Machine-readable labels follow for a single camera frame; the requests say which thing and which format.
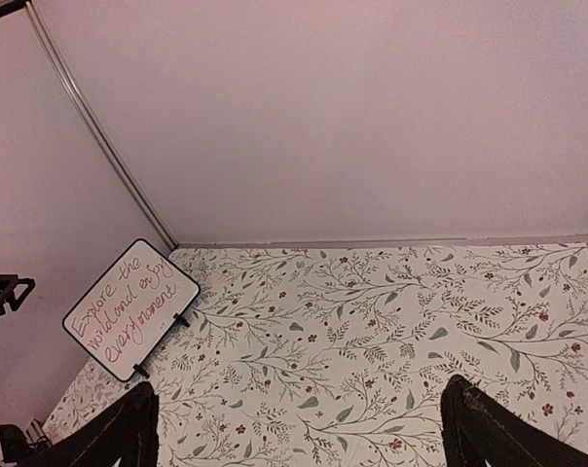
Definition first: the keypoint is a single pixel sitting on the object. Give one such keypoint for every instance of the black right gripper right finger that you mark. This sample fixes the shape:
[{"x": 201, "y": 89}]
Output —
[{"x": 478, "y": 431}]

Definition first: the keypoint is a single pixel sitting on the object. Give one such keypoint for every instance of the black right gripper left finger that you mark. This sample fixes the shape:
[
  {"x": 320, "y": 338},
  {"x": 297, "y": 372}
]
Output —
[{"x": 124, "y": 434}]

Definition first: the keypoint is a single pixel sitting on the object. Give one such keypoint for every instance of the small whiteboard blue frame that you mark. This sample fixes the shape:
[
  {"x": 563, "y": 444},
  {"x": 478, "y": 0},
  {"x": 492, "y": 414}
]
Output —
[{"x": 127, "y": 310}]

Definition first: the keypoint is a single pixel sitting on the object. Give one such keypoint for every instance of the left rear aluminium post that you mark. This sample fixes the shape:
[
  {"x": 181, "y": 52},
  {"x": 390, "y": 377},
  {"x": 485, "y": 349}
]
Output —
[{"x": 94, "y": 126}]

